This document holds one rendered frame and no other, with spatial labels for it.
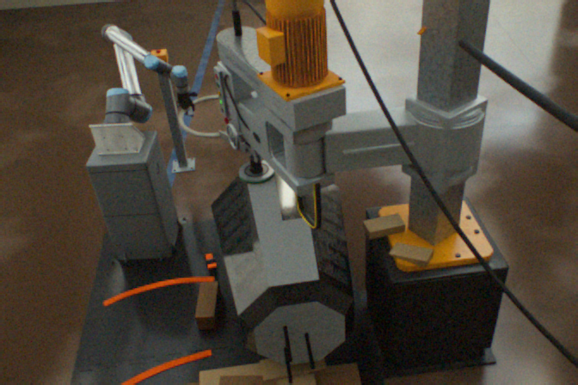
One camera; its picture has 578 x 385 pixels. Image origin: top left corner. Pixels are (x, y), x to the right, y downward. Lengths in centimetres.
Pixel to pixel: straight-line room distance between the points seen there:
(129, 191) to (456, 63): 233
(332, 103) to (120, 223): 216
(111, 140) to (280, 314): 175
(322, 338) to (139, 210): 169
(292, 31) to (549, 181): 317
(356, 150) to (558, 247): 216
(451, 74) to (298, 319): 131
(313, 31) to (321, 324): 138
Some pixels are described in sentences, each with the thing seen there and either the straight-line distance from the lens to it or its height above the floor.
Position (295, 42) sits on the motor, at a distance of 231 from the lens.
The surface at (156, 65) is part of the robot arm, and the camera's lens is 386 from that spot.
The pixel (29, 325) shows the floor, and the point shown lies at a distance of 419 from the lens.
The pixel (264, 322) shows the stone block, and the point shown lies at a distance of 277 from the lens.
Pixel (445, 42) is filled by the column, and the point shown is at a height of 186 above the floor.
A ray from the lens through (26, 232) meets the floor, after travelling 499.
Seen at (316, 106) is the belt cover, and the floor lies 168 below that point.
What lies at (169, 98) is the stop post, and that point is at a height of 70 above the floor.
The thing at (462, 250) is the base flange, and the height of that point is 78.
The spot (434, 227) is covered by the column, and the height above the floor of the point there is 91.
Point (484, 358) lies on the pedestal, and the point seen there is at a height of 2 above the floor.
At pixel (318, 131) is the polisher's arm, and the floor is 151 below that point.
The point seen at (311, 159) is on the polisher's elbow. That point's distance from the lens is 258.
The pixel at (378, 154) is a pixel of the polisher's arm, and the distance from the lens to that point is 263.
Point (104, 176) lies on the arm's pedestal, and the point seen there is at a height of 76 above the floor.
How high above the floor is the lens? 280
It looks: 37 degrees down
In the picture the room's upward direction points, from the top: 6 degrees counter-clockwise
